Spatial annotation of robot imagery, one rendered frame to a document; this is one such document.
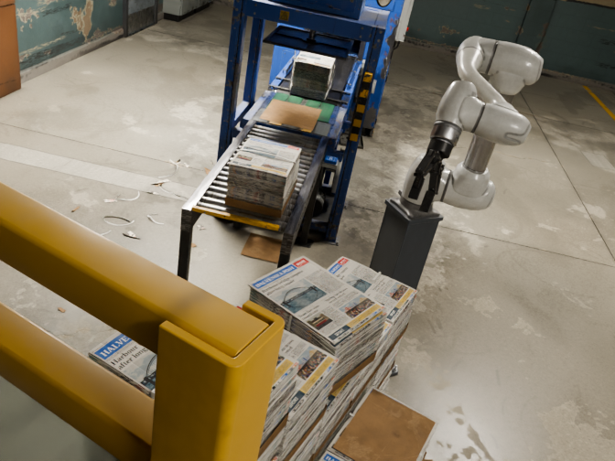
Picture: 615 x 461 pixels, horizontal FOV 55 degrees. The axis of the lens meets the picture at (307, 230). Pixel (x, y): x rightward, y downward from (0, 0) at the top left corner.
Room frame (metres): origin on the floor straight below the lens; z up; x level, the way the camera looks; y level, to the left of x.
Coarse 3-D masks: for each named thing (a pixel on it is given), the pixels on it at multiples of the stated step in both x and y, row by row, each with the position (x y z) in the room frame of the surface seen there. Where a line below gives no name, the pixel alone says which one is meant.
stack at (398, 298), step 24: (336, 264) 2.14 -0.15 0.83; (360, 264) 2.18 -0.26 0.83; (360, 288) 2.00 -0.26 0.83; (384, 288) 2.04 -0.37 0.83; (408, 288) 2.08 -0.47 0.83; (408, 312) 2.04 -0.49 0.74; (384, 336) 1.74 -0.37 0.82; (384, 360) 1.89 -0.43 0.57; (360, 384) 1.61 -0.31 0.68; (384, 384) 2.02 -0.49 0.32; (336, 408) 1.38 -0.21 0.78; (312, 432) 1.22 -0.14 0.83; (336, 432) 1.50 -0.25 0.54
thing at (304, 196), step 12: (324, 144) 3.57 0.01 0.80; (324, 156) 3.60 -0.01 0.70; (312, 168) 3.15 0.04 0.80; (312, 180) 2.99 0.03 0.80; (300, 192) 2.82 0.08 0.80; (300, 204) 2.68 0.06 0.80; (300, 216) 2.56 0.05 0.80; (288, 228) 2.42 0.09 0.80; (288, 240) 2.37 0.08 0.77; (288, 252) 2.37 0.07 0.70
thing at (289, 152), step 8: (248, 144) 2.78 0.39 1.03; (256, 144) 2.80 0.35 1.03; (264, 144) 2.82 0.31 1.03; (272, 144) 2.84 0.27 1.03; (280, 144) 2.86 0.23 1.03; (264, 152) 2.72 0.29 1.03; (272, 152) 2.74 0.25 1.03; (280, 152) 2.75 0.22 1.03; (288, 152) 2.77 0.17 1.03; (296, 152) 2.79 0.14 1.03; (296, 160) 2.72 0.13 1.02; (296, 168) 2.76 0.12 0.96; (296, 176) 2.77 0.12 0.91
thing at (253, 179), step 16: (240, 160) 2.56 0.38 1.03; (256, 160) 2.60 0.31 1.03; (272, 160) 2.64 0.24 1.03; (240, 176) 2.50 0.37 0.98; (256, 176) 2.50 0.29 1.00; (272, 176) 2.49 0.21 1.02; (288, 176) 2.56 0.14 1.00; (240, 192) 2.50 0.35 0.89; (256, 192) 2.49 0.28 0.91; (272, 192) 2.49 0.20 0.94; (288, 192) 2.62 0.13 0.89; (272, 208) 2.49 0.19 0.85
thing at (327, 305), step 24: (288, 264) 1.71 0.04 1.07; (312, 264) 1.74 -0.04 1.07; (264, 288) 1.55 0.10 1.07; (288, 288) 1.58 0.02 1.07; (312, 288) 1.60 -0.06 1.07; (336, 288) 1.63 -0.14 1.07; (288, 312) 1.45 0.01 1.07; (312, 312) 1.48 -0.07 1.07; (336, 312) 1.50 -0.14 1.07; (360, 312) 1.53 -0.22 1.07; (336, 336) 1.39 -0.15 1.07
